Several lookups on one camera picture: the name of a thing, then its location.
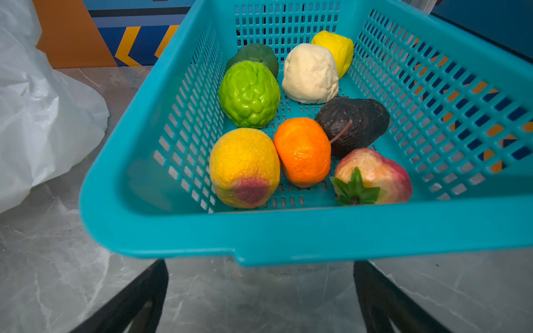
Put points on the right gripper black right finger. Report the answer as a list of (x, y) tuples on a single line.
[(385, 308)]

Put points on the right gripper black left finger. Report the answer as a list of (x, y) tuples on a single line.
[(136, 308)]

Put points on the red peach fruit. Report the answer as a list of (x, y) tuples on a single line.
[(364, 177)]

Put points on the dark avocado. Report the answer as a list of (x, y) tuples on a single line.
[(352, 123)]

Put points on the yellow orange fruit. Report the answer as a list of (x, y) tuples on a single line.
[(244, 168)]

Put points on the white plastic bag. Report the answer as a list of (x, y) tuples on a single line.
[(49, 121)]

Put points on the teal plastic basket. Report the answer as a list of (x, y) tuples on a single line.
[(461, 126)]

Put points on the yellow lemon fruit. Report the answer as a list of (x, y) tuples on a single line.
[(342, 49)]

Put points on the dark green fruit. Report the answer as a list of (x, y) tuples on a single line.
[(256, 53)]

